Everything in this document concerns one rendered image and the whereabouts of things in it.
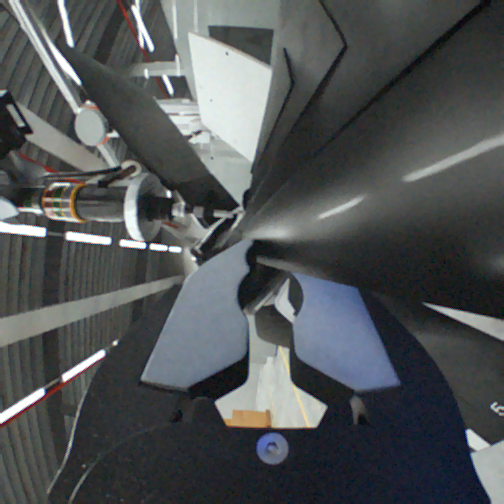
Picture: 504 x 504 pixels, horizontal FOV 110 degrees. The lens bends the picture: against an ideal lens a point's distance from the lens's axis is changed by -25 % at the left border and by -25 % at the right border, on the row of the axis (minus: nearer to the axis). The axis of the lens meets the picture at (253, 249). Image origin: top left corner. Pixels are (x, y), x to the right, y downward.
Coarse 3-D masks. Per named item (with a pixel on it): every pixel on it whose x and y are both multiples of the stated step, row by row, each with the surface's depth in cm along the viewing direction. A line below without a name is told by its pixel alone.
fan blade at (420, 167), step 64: (320, 0) 5; (384, 0) 3; (448, 0) 2; (320, 64) 5; (384, 64) 3; (448, 64) 2; (320, 128) 6; (384, 128) 4; (448, 128) 3; (256, 192) 13; (320, 192) 6; (384, 192) 4; (448, 192) 3; (320, 256) 7; (384, 256) 4; (448, 256) 3
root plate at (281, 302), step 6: (288, 282) 29; (282, 288) 30; (282, 294) 30; (276, 300) 30; (282, 300) 30; (276, 306) 30; (282, 306) 30; (288, 306) 29; (282, 312) 29; (288, 312) 29; (288, 318) 29; (294, 318) 29
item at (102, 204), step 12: (84, 192) 22; (96, 192) 22; (108, 192) 22; (120, 192) 22; (84, 204) 22; (96, 204) 22; (108, 204) 22; (120, 204) 22; (156, 204) 22; (168, 204) 22; (84, 216) 22; (96, 216) 22; (108, 216) 22; (120, 216) 22; (156, 216) 23; (168, 216) 23
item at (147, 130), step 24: (72, 48) 20; (96, 72) 23; (96, 96) 21; (120, 96) 26; (144, 96) 34; (120, 120) 24; (144, 120) 29; (168, 120) 35; (144, 144) 26; (168, 144) 31; (168, 168) 29; (192, 168) 33
